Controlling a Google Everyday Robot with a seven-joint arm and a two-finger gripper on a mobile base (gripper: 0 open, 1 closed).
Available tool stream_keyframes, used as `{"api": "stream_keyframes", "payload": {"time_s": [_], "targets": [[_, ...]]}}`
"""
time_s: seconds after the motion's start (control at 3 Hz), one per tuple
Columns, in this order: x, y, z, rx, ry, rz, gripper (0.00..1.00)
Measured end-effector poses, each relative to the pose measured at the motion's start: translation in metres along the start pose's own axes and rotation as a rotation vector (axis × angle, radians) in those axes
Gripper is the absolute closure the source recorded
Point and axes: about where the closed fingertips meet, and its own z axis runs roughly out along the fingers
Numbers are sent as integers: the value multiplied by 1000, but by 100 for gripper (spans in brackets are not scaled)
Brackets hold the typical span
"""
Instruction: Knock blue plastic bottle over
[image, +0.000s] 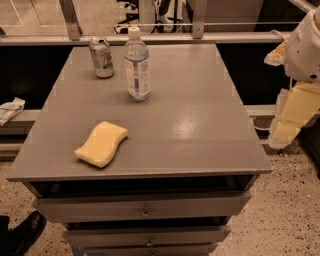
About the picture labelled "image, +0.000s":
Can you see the clear blue plastic water bottle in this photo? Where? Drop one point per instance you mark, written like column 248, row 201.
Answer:
column 137, row 66

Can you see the folded white cloth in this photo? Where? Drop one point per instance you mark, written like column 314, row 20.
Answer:
column 9, row 110

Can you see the middle grey drawer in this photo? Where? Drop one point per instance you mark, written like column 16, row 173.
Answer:
column 145, row 236

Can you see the black office chair base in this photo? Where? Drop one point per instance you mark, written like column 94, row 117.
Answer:
column 152, row 16

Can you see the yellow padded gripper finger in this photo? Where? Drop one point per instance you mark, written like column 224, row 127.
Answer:
column 276, row 57
column 294, row 109

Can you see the top grey drawer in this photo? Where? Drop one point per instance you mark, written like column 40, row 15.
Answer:
column 142, row 207

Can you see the grey drawer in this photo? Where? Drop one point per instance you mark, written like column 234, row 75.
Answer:
column 171, row 250
column 145, row 236
column 142, row 207

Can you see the black shoe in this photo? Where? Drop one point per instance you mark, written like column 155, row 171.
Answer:
column 22, row 237

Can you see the grey drawer cabinet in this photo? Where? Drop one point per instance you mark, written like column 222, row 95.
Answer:
column 192, row 135

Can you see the bottom grey drawer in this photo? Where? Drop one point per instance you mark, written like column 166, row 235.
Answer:
column 171, row 250

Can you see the green and white soda can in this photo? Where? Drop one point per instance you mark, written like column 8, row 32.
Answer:
column 101, row 56

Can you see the yellow sponge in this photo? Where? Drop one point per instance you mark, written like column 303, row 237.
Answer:
column 101, row 145

